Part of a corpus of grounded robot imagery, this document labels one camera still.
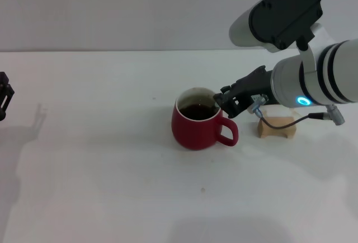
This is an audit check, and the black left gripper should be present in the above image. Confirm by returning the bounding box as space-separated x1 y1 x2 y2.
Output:
0 71 15 123

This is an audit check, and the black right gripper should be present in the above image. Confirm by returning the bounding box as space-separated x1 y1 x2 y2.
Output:
213 65 274 119

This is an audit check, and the red ceramic coffee cup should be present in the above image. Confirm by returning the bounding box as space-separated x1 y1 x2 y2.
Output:
171 86 239 151

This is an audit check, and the light wooden notched block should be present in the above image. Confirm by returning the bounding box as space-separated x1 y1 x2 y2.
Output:
257 108 297 140

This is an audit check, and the gripper cable with plug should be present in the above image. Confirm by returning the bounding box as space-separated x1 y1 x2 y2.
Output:
249 94 347 129

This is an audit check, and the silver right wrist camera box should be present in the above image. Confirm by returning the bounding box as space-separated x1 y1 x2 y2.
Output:
228 0 325 59

